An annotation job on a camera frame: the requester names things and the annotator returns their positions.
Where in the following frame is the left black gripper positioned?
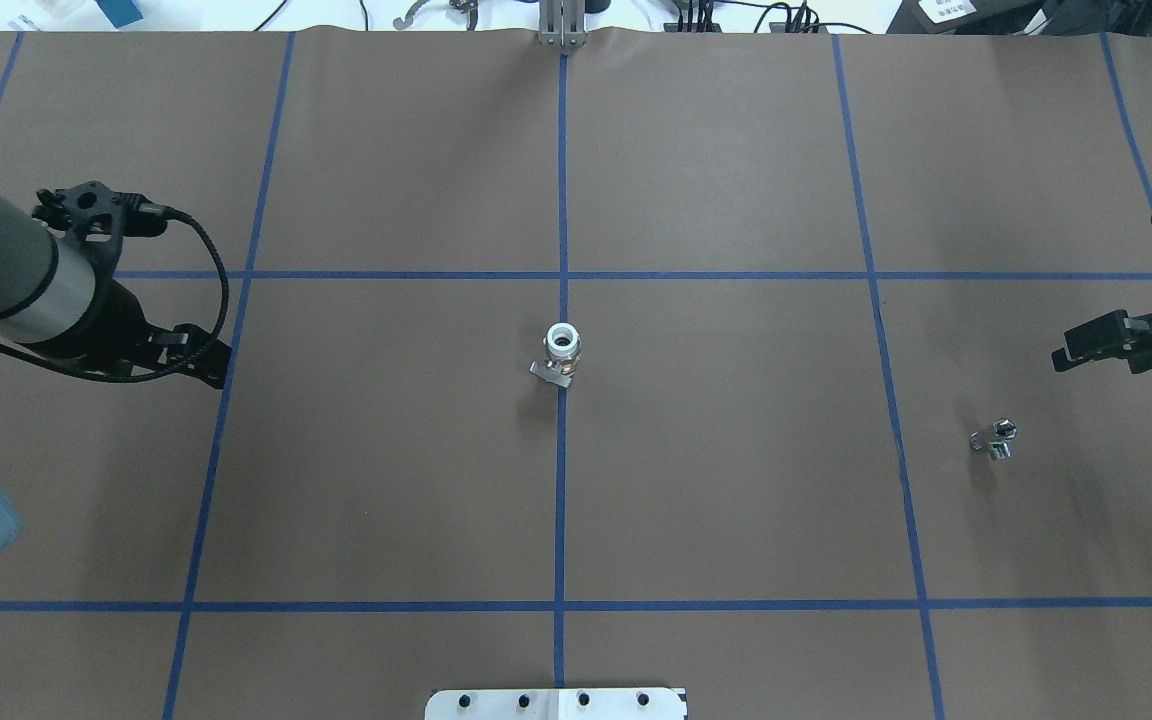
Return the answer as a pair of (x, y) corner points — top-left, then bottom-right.
(41, 279), (232, 389)

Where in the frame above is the chrome metal pipe fitting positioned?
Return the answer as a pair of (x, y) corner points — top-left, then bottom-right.
(968, 418), (1018, 461)

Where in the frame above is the white brass PPR valve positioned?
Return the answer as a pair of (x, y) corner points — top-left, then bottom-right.
(529, 323), (582, 389)

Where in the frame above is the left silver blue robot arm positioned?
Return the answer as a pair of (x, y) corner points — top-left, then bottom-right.
(0, 181), (232, 389)

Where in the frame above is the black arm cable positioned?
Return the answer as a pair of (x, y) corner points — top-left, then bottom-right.
(0, 205), (232, 385)

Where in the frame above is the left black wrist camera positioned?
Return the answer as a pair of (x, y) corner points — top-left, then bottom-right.
(31, 181), (174, 281)

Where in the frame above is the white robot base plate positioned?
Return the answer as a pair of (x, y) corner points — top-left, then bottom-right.
(424, 687), (690, 719)

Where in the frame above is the aluminium frame post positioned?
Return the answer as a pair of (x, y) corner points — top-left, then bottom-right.
(536, 0), (588, 51)

